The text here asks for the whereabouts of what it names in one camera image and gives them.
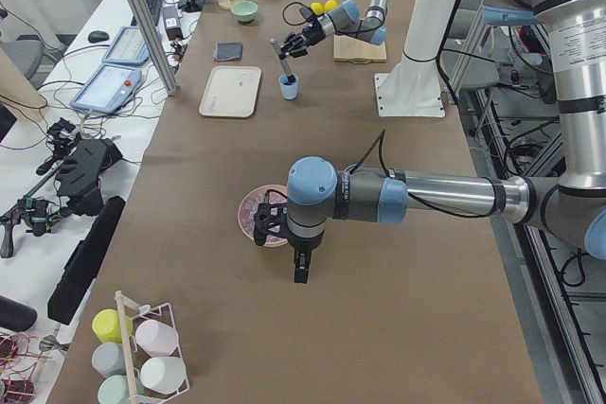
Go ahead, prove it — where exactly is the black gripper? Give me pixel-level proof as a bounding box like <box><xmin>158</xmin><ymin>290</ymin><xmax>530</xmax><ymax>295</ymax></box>
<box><xmin>280</xmin><ymin>25</ymin><xmax>326</xmax><ymax>58</ymax></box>
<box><xmin>253</xmin><ymin>202</ymin><xmax>324</xmax><ymax>284</ymax></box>

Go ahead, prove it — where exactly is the steel muddler black tip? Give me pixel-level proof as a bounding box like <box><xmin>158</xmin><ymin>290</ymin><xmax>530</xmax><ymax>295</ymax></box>
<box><xmin>269</xmin><ymin>38</ymin><xmax>295</xmax><ymax>84</ymax></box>

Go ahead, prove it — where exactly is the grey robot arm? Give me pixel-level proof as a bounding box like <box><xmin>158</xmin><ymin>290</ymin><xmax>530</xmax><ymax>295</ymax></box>
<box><xmin>254</xmin><ymin>0</ymin><xmax>408</xmax><ymax>284</ymax></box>
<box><xmin>253</xmin><ymin>0</ymin><xmax>605</xmax><ymax>283</ymax></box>

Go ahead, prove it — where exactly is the light blue cup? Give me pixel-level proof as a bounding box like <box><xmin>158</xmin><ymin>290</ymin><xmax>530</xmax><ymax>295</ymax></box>
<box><xmin>278</xmin><ymin>74</ymin><xmax>299</xmax><ymax>100</ymax></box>

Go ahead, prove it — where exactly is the clear ice cubes pile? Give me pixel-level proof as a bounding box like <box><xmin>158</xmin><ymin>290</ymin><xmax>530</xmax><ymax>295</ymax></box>
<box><xmin>241</xmin><ymin>187</ymin><xmax>289</xmax><ymax>243</ymax></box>

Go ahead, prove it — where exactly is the pink cup in rack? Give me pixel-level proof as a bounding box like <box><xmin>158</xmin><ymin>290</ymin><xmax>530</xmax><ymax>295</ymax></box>
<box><xmin>134</xmin><ymin>320</ymin><xmax>179</xmax><ymax>357</ymax></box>

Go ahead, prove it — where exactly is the white cup in rack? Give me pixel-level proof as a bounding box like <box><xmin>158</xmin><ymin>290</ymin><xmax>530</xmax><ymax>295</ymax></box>
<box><xmin>139</xmin><ymin>357</ymin><xmax>187</xmax><ymax>395</ymax></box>

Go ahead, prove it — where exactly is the yellow cup in rack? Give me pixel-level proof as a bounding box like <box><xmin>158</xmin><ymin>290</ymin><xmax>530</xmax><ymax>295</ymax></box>
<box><xmin>92</xmin><ymin>308</ymin><xmax>122</xmax><ymax>343</ymax></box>

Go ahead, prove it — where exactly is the grey cup in rack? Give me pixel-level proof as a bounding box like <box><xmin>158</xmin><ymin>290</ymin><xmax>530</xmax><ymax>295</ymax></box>
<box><xmin>91</xmin><ymin>342</ymin><xmax>126</xmax><ymax>378</ymax></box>

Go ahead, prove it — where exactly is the green cup in rack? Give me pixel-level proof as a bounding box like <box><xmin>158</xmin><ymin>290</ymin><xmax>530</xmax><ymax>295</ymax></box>
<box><xmin>97</xmin><ymin>375</ymin><xmax>131</xmax><ymax>404</ymax></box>

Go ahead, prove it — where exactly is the yellow lemon lower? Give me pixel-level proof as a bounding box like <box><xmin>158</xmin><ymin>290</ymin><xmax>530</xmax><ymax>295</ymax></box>
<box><xmin>310</xmin><ymin>2</ymin><xmax>324</xmax><ymax>16</ymax></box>

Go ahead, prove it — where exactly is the yellow lemon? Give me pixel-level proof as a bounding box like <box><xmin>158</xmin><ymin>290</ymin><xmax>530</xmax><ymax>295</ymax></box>
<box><xmin>310</xmin><ymin>2</ymin><xmax>324</xmax><ymax>16</ymax></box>
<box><xmin>324</xmin><ymin>0</ymin><xmax>338</xmax><ymax>11</ymax></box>

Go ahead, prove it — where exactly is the wooden cutting board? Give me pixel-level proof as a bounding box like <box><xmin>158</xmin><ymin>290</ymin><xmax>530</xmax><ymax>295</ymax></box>
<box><xmin>333</xmin><ymin>36</ymin><xmax>387</xmax><ymax>63</ymax></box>

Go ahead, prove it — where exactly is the pink bowl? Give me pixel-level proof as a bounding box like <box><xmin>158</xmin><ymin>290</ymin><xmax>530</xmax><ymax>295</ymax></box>
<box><xmin>237</xmin><ymin>184</ymin><xmax>291</xmax><ymax>249</ymax></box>

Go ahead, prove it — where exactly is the yellow lemon upper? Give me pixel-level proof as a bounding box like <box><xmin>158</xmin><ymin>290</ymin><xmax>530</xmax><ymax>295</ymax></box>
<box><xmin>324</xmin><ymin>0</ymin><xmax>338</xmax><ymax>11</ymax></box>

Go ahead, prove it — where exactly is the mint green bowl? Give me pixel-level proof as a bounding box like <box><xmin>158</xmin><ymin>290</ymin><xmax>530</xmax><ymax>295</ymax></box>
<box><xmin>230</xmin><ymin>0</ymin><xmax>258</xmax><ymax>24</ymax></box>

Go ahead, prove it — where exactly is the grey folded cloth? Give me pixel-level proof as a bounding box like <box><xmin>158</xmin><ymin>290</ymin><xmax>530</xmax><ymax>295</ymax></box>
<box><xmin>213</xmin><ymin>42</ymin><xmax>243</xmax><ymax>61</ymax></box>

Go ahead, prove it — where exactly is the cream rabbit tray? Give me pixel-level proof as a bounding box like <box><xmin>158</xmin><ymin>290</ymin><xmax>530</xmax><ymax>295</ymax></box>
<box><xmin>199</xmin><ymin>65</ymin><xmax>262</xmax><ymax>118</ymax></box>

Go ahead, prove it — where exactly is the blue teach pendant far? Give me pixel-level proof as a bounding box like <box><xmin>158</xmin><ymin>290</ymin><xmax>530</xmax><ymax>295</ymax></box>
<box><xmin>102</xmin><ymin>26</ymin><xmax>150</xmax><ymax>66</ymax></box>

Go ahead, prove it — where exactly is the blue teach pendant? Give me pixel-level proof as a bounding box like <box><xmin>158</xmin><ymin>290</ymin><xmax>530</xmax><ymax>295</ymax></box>
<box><xmin>69</xmin><ymin>64</ymin><xmax>142</xmax><ymax>114</ymax></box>
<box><xmin>102</xmin><ymin>26</ymin><xmax>150</xmax><ymax>66</ymax></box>

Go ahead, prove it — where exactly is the blue teach pendant near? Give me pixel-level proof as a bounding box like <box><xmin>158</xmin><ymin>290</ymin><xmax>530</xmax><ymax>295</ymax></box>
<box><xmin>69</xmin><ymin>64</ymin><xmax>142</xmax><ymax>114</ymax></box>

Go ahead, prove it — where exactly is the black long bar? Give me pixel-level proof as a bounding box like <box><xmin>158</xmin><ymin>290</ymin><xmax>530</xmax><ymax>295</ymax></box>
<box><xmin>47</xmin><ymin>196</ymin><xmax>126</xmax><ymax>325</ymax></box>

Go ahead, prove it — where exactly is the black computer mouse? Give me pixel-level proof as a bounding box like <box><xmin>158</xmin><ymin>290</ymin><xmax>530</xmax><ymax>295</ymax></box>
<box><xmin>87</xmin><ymin>30</ymin><xmax>110</xmax><ymax>44</ymax></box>

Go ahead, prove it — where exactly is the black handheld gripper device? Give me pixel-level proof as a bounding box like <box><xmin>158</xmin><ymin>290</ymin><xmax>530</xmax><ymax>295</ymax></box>
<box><xmin>1</xmin><ymin>118</ymin><xmax>123</xmax><ymax>258</ymax></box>

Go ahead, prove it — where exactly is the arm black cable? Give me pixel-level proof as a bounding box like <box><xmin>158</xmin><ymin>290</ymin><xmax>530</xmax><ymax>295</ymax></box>
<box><xmin>281</xmin><ymin>1</ymin><xmax>318</xmax><ymax>29</ymax></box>

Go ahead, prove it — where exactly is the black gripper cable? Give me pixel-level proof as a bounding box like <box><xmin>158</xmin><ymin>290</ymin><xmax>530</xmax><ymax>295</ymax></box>
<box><xmin>349</xmin><ymin>129</ymin><xmax>498</xmax><ymax>219</ymax></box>

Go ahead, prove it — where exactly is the white wire cup rack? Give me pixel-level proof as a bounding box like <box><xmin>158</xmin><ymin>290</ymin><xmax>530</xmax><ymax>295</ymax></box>
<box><xmin>115</xmin><ymin>290</ymin><xmax>190</xmax><ymax>403</ymax></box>

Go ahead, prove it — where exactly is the aluminium frame post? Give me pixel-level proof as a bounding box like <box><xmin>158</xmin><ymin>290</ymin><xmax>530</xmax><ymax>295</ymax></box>
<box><xmin>127</xmin><ymin>0</ymin><xmax>178</xmax><ymax>96</ymax></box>

